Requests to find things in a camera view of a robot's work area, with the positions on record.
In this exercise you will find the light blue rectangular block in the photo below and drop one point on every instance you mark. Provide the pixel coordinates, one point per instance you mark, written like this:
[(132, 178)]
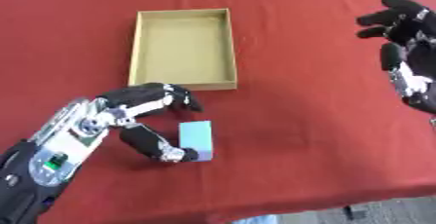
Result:
[(196, 140)]

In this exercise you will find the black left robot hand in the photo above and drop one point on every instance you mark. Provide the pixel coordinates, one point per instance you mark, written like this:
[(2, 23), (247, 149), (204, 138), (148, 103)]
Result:
[(142, 96)]

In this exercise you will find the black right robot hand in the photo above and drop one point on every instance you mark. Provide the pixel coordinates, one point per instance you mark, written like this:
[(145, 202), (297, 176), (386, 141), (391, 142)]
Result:
[(410, 39)]

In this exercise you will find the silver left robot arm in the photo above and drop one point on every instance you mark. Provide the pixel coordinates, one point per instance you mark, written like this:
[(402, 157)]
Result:
[(57, 150)]

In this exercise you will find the tan cardboard box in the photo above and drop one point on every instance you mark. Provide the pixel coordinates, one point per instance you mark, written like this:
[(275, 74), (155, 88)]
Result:
[(183, 50)]

